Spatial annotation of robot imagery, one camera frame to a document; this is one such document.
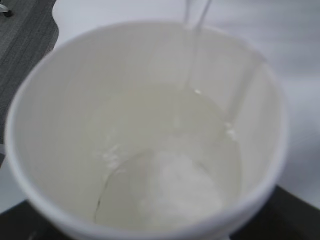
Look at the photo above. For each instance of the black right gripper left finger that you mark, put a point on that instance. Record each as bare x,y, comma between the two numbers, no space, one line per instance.
22,222

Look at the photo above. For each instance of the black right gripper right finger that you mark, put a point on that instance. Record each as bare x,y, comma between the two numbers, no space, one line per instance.
283,217

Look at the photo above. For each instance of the white paper cup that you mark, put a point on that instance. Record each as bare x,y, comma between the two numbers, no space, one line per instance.
146,130

